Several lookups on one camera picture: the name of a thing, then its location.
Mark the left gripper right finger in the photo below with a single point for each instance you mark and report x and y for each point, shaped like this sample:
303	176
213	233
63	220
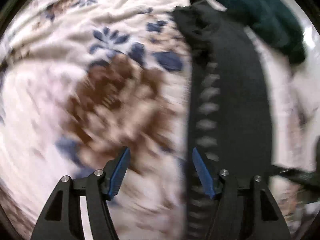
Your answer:
239	212

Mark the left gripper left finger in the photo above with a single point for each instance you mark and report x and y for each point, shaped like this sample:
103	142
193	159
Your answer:
61	217

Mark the black striped knit sweater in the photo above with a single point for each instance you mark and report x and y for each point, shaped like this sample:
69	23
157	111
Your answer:
229	116

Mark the floral bed sheet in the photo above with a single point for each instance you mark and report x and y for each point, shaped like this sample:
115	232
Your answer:
82	79

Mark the dark teal fleece blanket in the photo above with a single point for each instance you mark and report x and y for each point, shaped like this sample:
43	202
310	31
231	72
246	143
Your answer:
273	22

